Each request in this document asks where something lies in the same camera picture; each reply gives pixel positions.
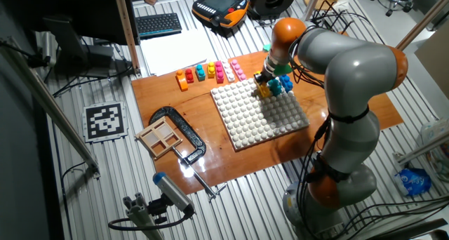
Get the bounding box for black computer monitor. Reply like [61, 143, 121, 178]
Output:
[6, 0, 140, 46]

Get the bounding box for black white fiducial marker plate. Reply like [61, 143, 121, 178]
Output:
[81, 101, 129, 144]

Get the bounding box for upright wooden post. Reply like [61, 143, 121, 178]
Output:
[112, 0, 142, 76]

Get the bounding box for pink four-stud block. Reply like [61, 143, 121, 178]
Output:
[230, 59, 248, 82]

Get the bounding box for black filament spool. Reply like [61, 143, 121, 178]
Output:
[248, 0, 297, 20]

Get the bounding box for long aluminium frame beam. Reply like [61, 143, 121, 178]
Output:
[0, 36, 101, 180]

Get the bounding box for aluminium extrusion camera post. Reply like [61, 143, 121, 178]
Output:
[122, 193, 166, 240]

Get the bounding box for orange sloped one-stud block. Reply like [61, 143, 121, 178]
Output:
[175, 69, 189, 92]

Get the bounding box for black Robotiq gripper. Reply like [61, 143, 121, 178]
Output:
[253, 67, 278, 88]

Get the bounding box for teal two-stud block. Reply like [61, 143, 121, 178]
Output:
[195, 64, 207, 82]

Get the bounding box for brown cardboard sheet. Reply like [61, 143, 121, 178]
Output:
[414, 29, 449, 100]

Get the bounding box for stack of white papers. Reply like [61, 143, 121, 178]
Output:
[139, 29, 218, 77]

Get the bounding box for black floor cables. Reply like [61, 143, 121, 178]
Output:
[336, 194, 449, 240]

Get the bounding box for yellow four-stud block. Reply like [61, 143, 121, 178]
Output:
[253, 70, 273, 100]

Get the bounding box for white flat four-stud block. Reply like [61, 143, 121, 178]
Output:
[222, 60, 236, 84]

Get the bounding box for varnished wooden board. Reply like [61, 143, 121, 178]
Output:
[131, 31, 404, 195]

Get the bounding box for magenta three-stud block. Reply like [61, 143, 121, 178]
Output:
[214, 60, 225, 84]

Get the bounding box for orange black teach pendant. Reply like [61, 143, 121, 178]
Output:
[192, 0, 250, 29]

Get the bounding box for black computer keyboard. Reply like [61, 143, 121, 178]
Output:
[135, 12, 183, 40]

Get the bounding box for white studded baseplate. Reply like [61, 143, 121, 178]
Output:
[210, 77, 310, 152]

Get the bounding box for slanted wooden frame beam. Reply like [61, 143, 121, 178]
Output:
[395, 0, 449, 52]

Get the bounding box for green gripper mount adapter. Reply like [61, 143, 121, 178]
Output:
[272, 62, 294, 76]

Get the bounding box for black wire frame stand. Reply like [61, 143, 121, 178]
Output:
[310, 0, 355, 36]

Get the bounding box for black camera cable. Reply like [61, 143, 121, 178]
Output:
[107, 211, 194, 231]

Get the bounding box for clear plastic bag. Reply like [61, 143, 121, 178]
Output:
[420, 119, 449, 183]

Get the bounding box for blue plastic bag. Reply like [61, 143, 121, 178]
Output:
[394, 168, 432, 197]

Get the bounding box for black monitor stand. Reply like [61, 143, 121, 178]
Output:
[42, 17, 115, 78]

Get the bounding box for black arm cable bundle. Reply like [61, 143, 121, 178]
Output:
[287, 24, 337, 240]

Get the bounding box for grey camera with blue end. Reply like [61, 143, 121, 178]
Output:
[152, 172, 196, 216]

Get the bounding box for small wooden window frame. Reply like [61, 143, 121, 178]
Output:
[135, 116, 183, 160]

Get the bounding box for blue four-stud block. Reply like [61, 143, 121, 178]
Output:
[279, 74, 294, 93]

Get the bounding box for short aluminium extrusion bar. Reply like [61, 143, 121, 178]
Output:
[392, 131, 449, 166]

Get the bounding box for black metal C-clamp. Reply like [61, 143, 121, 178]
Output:
[148, 105, 228, 202]

